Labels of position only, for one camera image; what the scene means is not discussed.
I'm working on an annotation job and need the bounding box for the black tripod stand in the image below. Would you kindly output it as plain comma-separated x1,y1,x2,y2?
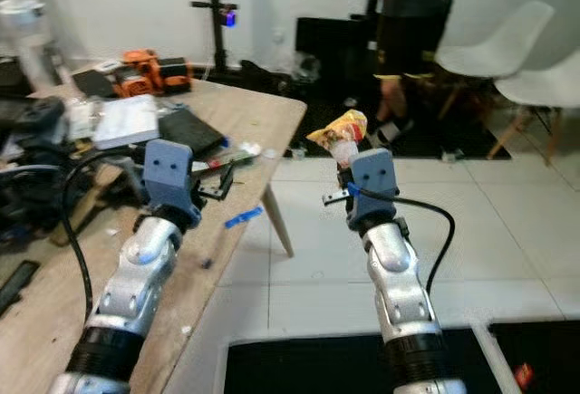
190,0,239,74

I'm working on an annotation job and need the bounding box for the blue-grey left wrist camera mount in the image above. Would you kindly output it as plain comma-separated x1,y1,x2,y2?
141,139,203,230

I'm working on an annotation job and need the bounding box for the small black pad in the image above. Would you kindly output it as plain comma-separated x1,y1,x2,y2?
72,68,117,99

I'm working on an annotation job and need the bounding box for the red item of rubbish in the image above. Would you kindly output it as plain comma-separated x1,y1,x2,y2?
514,362,536,389

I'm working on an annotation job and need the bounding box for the clear plastic water bottle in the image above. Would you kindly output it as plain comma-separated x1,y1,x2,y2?
0,0,61,89

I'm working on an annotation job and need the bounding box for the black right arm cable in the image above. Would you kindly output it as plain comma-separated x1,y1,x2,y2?
353,186,457,295

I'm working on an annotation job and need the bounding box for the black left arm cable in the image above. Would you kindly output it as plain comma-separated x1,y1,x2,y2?
62,148,146,322

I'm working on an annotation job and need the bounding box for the black flat pouch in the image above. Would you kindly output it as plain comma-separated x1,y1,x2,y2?
159,107,227,155

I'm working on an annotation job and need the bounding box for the yellow orange snack wrapper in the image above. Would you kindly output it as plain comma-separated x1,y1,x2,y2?
306,111,370,170

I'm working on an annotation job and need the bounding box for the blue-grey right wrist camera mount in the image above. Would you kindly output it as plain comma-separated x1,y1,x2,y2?
348,148,401,225

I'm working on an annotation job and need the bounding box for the white flat box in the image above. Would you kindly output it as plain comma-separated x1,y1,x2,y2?
95,95,162,150

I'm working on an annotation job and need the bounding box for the light wooden table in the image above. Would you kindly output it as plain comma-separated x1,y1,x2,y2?
0,77,309,394

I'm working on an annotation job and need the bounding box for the black floor mat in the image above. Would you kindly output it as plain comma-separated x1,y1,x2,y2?
236,59,492,160

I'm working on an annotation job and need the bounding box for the orange and black power tool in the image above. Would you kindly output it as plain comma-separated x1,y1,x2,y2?
118,50,193,98

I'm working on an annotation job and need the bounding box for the person in dark clothes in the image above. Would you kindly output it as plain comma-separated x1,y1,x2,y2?
372,0,483,148

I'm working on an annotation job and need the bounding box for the white chair with wooden legs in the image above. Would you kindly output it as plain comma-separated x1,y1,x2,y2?
433,0,556,125
488,45,580,166

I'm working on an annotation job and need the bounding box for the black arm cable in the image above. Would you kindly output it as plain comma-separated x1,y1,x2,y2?
353,186,457,295
62,148,146,322

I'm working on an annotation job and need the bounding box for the black remote control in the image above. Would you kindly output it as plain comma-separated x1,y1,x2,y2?
0,260,43,316

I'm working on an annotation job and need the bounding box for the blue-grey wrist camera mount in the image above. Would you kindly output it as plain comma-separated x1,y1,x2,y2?
348,148,401,225
141,139,203,230

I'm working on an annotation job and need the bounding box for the blue tape strip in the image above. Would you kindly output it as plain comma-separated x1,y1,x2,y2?
225,208,264,230

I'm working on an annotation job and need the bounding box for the black bag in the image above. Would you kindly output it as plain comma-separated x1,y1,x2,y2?
0,97,75,232

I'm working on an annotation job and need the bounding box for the black equipment case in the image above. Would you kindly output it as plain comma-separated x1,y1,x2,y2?
295,15,382,83

